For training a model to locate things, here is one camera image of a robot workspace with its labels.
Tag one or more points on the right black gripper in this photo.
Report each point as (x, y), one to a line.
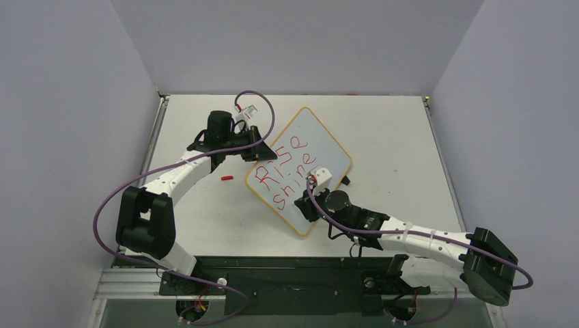
(312, 204)

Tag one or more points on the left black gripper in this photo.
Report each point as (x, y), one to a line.
(261, 152)

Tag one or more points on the yellow framed whiteboard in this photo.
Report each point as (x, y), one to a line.
(303, 144)

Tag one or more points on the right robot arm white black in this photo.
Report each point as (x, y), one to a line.
(477, 261)

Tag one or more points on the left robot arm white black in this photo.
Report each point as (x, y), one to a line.
(146, 222)

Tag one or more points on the upper black whiteboard clip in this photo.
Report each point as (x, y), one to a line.
(346, 181)

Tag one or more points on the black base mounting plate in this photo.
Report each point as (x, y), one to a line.
(267, 286)

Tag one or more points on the front aluminium extrusion bar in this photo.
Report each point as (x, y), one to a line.
(128, 284)

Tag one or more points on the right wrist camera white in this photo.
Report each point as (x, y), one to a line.
(319, 179)

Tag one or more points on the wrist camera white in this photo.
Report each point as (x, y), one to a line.
(246, 114)
(319, 179)

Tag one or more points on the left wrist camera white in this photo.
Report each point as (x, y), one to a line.
(246, 114)

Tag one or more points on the left aluminium rail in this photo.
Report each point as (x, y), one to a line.
(151, 145)

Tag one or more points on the aluminium rail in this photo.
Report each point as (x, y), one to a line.
(151, 145)
(458, 212)

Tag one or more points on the right aluminium rail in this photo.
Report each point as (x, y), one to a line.
(458, 212)

